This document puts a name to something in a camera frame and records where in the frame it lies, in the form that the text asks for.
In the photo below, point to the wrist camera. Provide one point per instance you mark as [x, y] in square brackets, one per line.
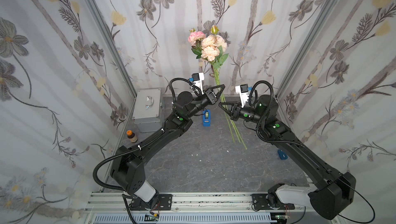
[244, 92]
[197, 80]

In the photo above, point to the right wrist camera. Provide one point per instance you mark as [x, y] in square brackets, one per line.
[244, 92]

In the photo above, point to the brown bottle orange cap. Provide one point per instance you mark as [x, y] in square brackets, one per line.
[132, 137]

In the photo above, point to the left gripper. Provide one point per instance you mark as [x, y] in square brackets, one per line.
[211, 95]

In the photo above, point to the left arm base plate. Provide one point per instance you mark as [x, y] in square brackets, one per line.
[162, 202]

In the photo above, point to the silver aluminium case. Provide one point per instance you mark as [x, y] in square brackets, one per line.
[148, 110]

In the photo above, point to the blue tape dispenser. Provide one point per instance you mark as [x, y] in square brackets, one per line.
[206, 118]

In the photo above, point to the pink rose bouquet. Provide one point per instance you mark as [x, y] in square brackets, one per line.
[209, 48]

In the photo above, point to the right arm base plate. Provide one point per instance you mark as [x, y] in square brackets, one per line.
[265, 202]

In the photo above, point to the small blue object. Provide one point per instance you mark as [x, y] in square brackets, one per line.
[282, 155]

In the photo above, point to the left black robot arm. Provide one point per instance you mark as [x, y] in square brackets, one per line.
[128, 167]

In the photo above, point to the aluminium mounting rail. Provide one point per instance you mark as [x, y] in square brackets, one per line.
[238, 202]

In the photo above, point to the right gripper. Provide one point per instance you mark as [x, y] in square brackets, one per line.
[234, 111]

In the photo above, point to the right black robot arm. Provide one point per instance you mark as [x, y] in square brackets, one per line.
[332, 191]

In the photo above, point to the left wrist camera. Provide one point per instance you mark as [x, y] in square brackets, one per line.
[197, 80]

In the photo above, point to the white slotted cable duct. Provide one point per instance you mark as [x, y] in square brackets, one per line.
[186, 218]

